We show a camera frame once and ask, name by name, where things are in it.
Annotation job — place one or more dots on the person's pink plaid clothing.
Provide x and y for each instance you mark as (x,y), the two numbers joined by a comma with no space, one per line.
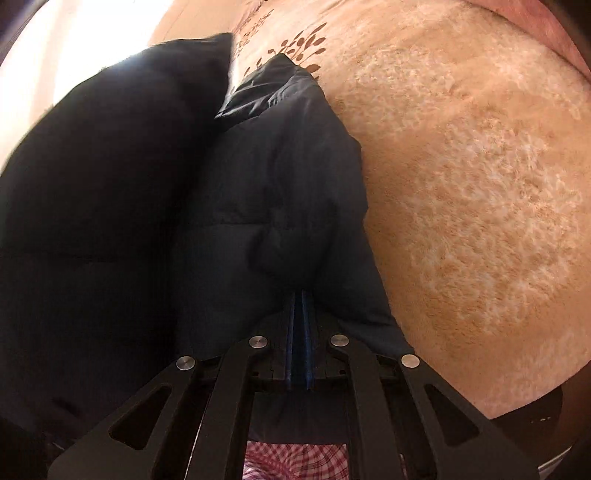
(295,461)

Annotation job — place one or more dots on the beige leaf print blanket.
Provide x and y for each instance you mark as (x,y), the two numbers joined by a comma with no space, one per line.
(461,184)

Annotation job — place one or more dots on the dark blue quilted jacket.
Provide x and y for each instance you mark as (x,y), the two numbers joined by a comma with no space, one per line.
(277,194)

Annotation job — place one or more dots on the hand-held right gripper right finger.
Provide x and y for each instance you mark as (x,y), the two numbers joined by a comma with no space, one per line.
(305,344)

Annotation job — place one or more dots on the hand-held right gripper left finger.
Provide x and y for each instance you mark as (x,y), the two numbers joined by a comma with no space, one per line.
(292,344)

